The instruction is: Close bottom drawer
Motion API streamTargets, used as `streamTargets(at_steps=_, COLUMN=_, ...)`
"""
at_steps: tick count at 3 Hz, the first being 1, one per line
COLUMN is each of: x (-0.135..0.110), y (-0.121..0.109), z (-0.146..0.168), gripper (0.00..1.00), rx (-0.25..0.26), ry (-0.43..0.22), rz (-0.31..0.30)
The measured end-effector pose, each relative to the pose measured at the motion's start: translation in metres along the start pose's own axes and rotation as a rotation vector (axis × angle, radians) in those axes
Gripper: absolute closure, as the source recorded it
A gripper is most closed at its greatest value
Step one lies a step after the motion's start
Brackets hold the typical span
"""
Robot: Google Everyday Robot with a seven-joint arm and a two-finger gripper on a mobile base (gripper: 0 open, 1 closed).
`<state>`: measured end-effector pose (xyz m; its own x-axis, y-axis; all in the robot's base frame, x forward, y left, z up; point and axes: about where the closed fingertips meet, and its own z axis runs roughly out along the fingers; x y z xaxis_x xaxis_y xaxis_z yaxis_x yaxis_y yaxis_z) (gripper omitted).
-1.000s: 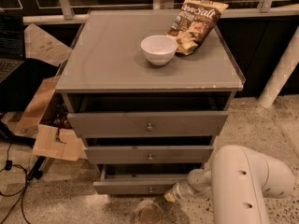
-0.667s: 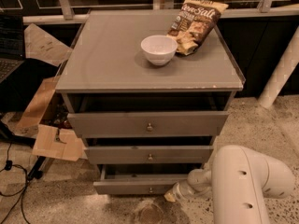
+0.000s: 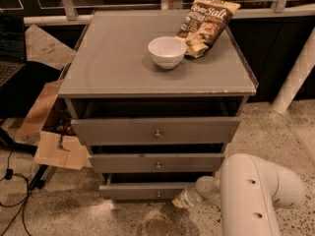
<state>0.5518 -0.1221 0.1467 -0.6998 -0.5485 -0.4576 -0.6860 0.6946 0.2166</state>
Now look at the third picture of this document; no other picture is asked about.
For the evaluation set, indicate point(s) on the grey middle drawer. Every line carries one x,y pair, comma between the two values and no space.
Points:
156,162

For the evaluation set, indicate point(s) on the white diagonal pole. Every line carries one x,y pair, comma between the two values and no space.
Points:
298,74

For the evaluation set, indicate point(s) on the grey drawer cabinet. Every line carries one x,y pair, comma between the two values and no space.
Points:
114,76

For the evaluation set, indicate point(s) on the grey drawer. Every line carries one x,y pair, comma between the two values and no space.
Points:
147,186
155,131
156,162

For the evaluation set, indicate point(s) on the grey bottom drawer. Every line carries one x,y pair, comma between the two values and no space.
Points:
147,186

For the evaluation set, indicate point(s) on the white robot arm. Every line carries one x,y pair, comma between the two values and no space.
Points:
248,189

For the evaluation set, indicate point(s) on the black laptop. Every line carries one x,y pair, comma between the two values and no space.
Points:
12,47

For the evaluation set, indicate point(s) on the grey top drawer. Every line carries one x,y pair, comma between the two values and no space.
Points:
155,131

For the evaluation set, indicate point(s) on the white bowl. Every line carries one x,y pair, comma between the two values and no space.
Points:
167,52

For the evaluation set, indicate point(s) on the sea salt chip bag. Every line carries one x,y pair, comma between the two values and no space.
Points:
203,25

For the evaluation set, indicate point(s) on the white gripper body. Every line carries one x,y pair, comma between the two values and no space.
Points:
186,199

